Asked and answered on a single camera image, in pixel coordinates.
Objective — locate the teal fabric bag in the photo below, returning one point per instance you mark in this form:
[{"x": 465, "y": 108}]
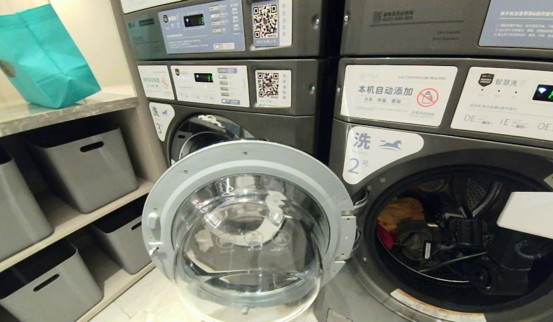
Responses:
[{"x": 44, "y": 58}]

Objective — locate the grey front-load washing machine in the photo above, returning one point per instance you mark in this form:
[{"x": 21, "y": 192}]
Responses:
[
  {"x": 437, "y": 134},
  {"x": 285, "y": 127}
]

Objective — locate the grey plastic storage bin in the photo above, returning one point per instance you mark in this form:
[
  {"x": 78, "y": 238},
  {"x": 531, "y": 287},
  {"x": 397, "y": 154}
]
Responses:
[
  {"x": 48, "y": 290},
  {"x": 12, "y": 214},
  {"x": 124, "y": 241},
  {"x": 86, "y": 174}
]

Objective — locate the grey stacked dryer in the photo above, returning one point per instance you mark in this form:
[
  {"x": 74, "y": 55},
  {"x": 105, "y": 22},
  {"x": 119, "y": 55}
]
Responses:
[
  {"x": 312, "y": 36},
  {"x": 415, "y": 40}
]

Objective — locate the square code sticker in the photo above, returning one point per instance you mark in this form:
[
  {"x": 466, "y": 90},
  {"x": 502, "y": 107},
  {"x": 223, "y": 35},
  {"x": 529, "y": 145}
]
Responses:
[
  {"x": 273, "y": 88},
  {"x": 271, "y": 22}
]

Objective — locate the beige shelf unit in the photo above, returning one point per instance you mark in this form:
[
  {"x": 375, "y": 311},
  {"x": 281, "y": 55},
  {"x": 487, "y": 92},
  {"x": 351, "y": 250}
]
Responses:
[{"x": 66, "y": 105}]

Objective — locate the round glass washer door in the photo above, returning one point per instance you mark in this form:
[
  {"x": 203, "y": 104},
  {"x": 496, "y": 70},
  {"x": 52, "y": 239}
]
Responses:
[{"x": 258, "y": 170}]

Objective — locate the white cloth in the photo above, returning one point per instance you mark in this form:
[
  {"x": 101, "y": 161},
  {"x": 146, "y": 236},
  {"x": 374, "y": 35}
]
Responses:
[{"x": 212, "y": 120}]

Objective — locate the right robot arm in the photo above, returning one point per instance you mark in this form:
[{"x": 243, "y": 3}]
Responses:
[{"x": 531, "y": 215}]

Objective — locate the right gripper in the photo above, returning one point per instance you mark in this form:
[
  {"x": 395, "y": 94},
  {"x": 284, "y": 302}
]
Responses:
[{"x": 415, "y": 241}]

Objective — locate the orange cloth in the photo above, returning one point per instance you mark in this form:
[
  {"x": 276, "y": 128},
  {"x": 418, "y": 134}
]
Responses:
[{"x": 401, "y": 210}]

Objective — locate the red cloth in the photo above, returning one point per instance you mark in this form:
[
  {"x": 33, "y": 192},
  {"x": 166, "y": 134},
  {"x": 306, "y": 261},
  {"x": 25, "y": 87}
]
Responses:
[{"x": 384, "y": 236}]

